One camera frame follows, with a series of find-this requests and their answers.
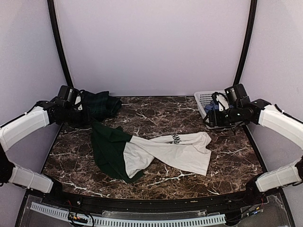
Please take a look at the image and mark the blue checkered shirt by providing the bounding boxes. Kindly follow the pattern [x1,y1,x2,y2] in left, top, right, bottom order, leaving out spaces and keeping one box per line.
[204,100,219,114]

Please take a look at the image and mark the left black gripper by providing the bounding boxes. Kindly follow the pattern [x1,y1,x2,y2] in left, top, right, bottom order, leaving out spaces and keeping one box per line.
[60,105,93,128]

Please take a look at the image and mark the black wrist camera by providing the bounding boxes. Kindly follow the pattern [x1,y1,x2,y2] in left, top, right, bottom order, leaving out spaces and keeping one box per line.
[55,85,81,109]
[212,84,250,111]

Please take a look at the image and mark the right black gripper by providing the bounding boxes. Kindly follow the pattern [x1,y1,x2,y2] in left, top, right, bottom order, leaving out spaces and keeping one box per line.
[203,105,241,128]

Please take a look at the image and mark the left black frame post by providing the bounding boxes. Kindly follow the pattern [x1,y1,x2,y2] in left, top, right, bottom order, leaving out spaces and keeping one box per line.
[47,0,74,87]

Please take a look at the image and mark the white slotted cable duct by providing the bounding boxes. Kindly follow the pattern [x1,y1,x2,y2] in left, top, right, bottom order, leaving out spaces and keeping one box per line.
[30,202,226,227]

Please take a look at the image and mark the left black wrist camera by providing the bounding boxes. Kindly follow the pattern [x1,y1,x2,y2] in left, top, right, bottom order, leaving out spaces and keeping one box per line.
[55,85,81,109]

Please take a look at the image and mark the black frame post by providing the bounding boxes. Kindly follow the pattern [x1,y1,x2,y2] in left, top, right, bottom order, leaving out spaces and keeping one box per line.
[233,0,258,85]
[47,0,74,87]

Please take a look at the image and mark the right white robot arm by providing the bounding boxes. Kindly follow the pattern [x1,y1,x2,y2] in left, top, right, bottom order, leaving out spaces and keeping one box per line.
[203,99,303,205]

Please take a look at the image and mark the white plastic laundry basket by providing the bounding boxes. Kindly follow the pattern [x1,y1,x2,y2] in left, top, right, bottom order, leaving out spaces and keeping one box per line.
[194,91,244,129]

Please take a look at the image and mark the dark green plaid garment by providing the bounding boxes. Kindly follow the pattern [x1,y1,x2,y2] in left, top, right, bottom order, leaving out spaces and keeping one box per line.
[80,90,122,121]

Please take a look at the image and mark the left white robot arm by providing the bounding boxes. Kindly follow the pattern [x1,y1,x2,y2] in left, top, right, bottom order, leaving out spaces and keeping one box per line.
[0,101,91,206]

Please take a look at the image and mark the white and green raglan shirt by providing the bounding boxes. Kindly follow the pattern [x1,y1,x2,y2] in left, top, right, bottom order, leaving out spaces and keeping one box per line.
[91,122,211,183]

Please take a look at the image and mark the black curved front rail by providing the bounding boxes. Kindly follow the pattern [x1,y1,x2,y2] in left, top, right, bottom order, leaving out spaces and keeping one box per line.
[43,192,246,213]

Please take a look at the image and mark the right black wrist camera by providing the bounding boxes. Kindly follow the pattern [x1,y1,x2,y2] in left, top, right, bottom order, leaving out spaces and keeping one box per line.
[212,84,250,111]

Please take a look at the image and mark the right black frame post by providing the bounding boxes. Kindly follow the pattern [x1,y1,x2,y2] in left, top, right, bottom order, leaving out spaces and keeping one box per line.
[233,0,258,85]

